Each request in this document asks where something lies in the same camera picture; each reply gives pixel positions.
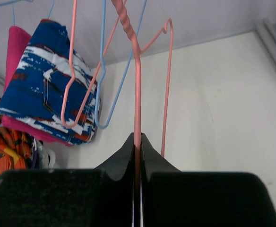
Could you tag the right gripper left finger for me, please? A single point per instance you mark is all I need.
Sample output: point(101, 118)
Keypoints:
point(98, 197)

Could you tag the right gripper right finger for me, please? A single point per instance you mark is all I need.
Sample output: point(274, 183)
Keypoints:
point(173, 198)

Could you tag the orange patterned trousers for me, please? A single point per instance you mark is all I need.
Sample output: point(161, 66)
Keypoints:
point(15, 150)

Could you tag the blue white patterned trousers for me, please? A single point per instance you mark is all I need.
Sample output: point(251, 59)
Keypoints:
point(48, 94)

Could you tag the purple grey patterned trousers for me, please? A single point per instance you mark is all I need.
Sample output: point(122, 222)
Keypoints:
point(37, 154)

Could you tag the pink trousers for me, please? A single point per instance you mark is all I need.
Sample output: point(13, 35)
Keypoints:
point(11, 123)

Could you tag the white plastic basket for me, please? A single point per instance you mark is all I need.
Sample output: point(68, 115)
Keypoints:
point(46, 157)

